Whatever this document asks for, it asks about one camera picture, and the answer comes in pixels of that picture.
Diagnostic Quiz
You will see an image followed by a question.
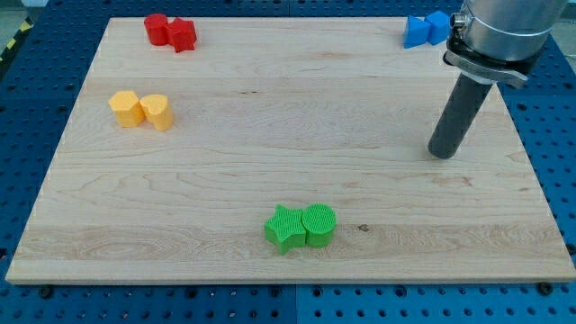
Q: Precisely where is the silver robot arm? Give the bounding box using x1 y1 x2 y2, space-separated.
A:
444 0 568 88

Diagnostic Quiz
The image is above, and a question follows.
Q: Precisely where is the wooden board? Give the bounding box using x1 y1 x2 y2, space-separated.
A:
6 18 575 285

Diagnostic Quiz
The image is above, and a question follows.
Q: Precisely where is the green cylinder block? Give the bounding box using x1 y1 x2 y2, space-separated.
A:
301 203 337 248

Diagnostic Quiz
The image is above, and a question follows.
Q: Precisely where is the green star block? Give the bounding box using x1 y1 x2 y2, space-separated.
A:
264 204 307 255

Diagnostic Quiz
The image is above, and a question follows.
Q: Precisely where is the yellow heart block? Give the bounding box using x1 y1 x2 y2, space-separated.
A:
139 94 174 131

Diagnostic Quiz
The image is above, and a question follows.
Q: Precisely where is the red star block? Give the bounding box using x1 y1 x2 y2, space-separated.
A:
166 17 197 53

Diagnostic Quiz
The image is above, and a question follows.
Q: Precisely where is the yellow hexagon block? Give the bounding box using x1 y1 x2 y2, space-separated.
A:
108 90 145 128

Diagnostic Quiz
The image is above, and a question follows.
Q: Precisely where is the red cylinder block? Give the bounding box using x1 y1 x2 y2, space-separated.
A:
144 13 168 46

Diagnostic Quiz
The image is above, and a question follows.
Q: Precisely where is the blue triangle block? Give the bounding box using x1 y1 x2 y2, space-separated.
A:
403 15 431 49

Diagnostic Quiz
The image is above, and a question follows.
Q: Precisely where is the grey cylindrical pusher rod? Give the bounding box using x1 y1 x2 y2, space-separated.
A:
427 74 492 159

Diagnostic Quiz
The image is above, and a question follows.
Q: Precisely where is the blue cube block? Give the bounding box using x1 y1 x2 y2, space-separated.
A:
425 11 450 45

